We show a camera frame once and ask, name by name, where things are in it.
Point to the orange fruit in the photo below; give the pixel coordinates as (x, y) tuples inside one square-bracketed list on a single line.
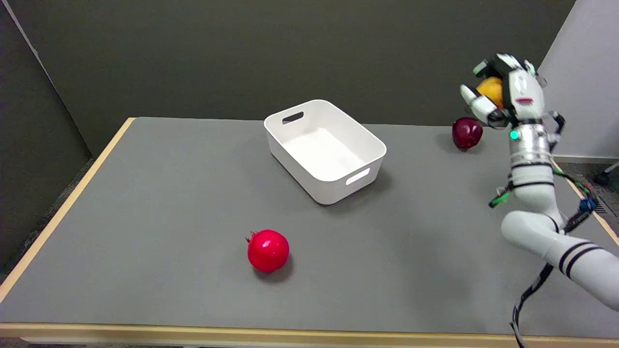
[(491, 91)]

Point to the dark red apple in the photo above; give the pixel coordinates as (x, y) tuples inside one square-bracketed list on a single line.
[(466, 133)]

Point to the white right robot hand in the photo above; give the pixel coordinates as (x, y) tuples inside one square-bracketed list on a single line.
[(521, 92)]

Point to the white plastic box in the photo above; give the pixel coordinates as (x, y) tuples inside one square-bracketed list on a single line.
[(325, 151)]

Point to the black chair base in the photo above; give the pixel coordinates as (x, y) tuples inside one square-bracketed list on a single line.
[(607, 175)]

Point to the red pomegranate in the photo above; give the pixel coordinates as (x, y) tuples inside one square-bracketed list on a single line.
[(268, 250)]

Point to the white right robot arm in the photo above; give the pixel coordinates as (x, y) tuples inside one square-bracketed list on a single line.
[(541, 212)]

